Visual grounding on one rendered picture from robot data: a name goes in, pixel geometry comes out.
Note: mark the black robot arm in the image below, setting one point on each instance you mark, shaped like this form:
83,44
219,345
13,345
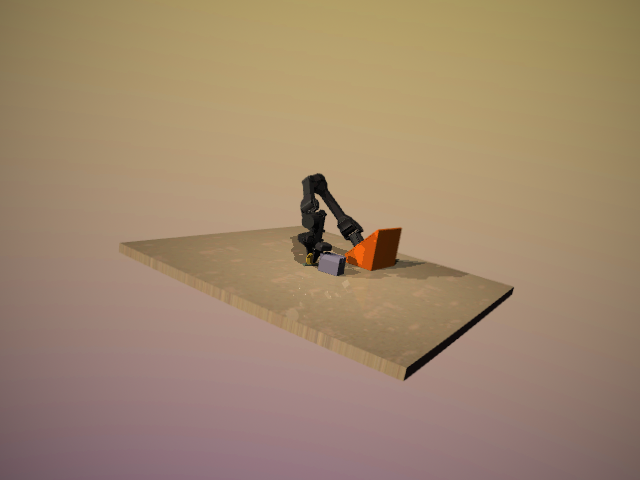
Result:
317,184

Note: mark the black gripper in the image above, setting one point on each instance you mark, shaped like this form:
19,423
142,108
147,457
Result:
318,247

